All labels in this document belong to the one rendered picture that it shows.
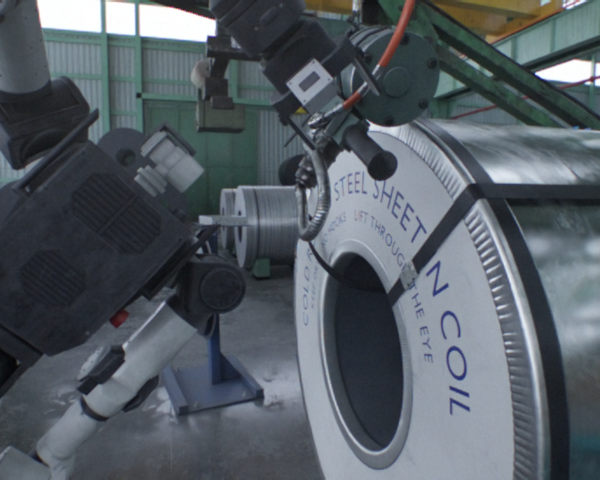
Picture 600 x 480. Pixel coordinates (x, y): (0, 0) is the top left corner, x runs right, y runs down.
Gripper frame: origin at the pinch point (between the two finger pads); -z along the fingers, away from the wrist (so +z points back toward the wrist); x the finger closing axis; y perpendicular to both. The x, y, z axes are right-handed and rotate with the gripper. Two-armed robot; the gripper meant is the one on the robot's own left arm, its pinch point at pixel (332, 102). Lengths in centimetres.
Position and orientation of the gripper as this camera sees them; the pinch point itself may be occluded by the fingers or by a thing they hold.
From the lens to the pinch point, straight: 56.6
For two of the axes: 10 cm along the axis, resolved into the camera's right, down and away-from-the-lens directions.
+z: -6.2, -6.0, -5.0
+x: -7.6, 6.1, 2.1
